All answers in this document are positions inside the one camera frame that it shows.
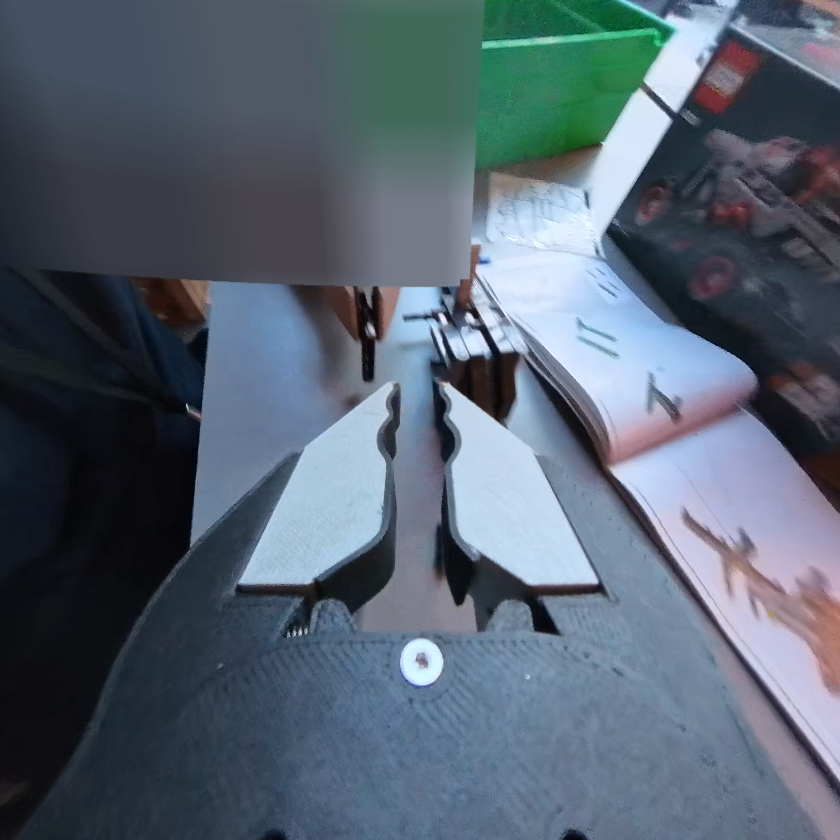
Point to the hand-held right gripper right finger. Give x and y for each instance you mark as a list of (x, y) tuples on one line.
[(518, 525)]

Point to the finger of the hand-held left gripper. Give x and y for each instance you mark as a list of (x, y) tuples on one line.
[(388, 302), (344, 302)]

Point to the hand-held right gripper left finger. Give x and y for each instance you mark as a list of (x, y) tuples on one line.
[(321, 518)]

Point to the lego vehicle chassis assembly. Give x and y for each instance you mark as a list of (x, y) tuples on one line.
[(479, 374)]

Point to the lego sticker sheet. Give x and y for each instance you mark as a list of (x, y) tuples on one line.
[(544, 213)]

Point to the lego instruction booklet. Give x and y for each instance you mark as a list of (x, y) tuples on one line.
[(656, 367)]

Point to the dark lego truck box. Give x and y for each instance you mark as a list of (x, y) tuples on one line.
[(754, 197)]

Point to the person's dark jacket torso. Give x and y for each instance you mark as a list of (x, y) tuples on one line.
[(65, 459)]

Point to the green plastic bin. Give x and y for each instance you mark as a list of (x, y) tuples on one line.
[(558, 92)]

